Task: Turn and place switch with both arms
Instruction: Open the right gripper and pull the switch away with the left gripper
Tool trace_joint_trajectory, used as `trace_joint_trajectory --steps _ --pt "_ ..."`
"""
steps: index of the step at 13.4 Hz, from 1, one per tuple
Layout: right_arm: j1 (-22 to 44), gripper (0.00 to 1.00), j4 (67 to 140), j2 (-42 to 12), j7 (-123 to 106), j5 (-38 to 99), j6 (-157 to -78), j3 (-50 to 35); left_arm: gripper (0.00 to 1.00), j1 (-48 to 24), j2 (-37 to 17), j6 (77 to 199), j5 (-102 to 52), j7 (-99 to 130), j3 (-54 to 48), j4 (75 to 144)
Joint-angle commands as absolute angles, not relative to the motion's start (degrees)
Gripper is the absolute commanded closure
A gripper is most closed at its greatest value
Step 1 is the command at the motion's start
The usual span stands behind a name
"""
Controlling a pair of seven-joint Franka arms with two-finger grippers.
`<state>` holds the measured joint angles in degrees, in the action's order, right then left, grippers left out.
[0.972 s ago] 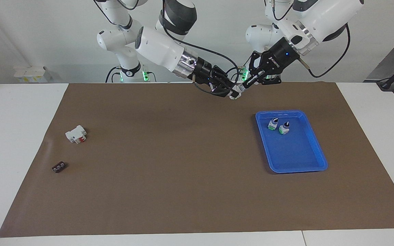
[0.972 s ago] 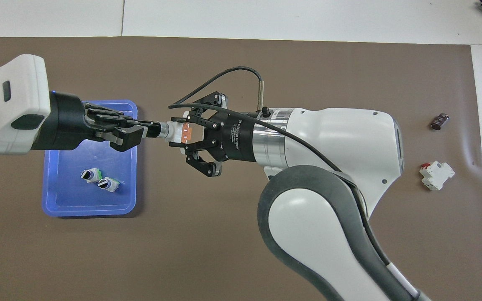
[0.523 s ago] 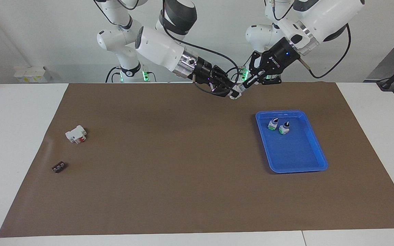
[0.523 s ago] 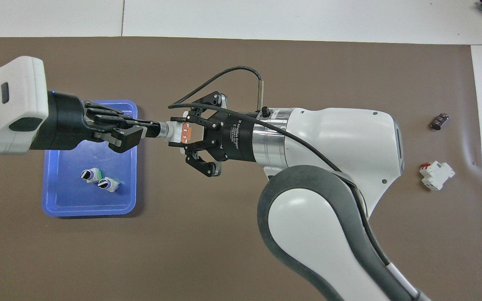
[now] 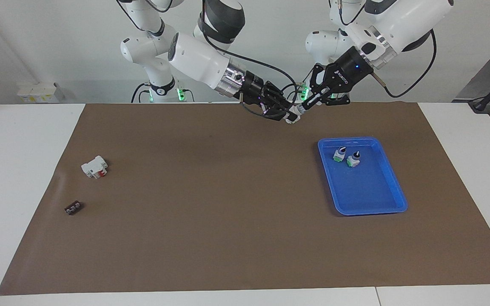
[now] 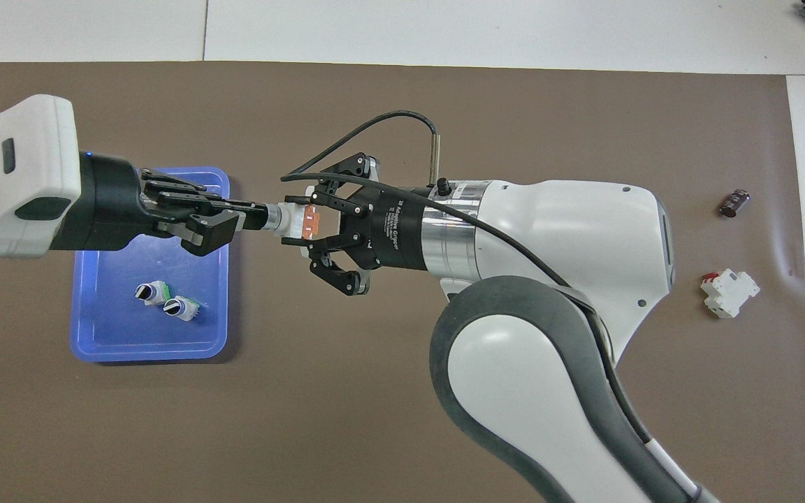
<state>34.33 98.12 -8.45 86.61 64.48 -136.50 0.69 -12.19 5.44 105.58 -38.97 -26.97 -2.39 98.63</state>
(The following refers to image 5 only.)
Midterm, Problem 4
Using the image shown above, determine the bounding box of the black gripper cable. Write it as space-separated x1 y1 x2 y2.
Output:
372 28 438 99
202 25 302 121

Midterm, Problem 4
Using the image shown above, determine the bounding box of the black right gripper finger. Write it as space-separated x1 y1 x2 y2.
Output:
261 105 291 122
265 82 294 110

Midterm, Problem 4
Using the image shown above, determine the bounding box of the white switch part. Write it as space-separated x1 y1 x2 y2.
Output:
285 104 308 125

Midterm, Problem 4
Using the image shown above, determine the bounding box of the white red circuit breaker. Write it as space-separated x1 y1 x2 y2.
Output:
81 156 109 180

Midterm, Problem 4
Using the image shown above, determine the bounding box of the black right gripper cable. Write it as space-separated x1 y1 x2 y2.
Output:
202 25 302 121

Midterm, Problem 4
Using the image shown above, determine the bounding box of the black arm base cable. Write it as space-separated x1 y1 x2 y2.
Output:
131 82 150 104
280 68 314 102

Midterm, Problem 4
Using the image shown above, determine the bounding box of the brown table mat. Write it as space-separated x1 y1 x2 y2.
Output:
0 102 490 296

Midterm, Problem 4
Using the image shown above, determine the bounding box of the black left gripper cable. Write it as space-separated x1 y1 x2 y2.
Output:
372 28 438 99

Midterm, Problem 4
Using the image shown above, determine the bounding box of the blue plastic tray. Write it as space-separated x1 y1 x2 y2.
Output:
317 136 408 216

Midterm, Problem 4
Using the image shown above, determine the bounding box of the black right arm base cable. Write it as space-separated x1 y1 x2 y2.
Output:
131 82 150 104

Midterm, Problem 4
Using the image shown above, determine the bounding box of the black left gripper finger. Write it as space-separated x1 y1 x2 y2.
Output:
322 93 351 106
298 63 331 113

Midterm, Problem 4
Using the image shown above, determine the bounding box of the black left arm base cable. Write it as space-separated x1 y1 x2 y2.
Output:
280 68 314 102

